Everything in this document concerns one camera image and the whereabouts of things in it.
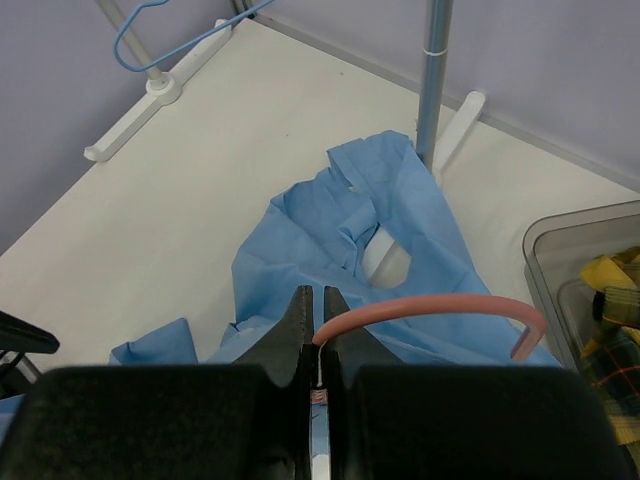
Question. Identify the yellow plaid shirt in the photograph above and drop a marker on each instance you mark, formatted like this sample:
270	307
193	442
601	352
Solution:
610	358

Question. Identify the light blue wire hanger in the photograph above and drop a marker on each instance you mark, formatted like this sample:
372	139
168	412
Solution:
163	27

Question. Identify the clear plastic bin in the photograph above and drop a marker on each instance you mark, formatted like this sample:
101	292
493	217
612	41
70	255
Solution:
555	249

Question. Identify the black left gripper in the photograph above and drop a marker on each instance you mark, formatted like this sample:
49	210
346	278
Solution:
18	339

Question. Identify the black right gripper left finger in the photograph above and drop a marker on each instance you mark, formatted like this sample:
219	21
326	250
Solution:
249	419

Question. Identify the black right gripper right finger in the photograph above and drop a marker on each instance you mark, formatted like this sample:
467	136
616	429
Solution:
391	420

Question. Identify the white and metal clothes rack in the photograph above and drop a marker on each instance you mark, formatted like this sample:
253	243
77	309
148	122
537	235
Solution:
176	191

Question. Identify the pink wire hanger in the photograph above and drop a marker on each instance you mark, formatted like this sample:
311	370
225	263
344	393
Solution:
535	326

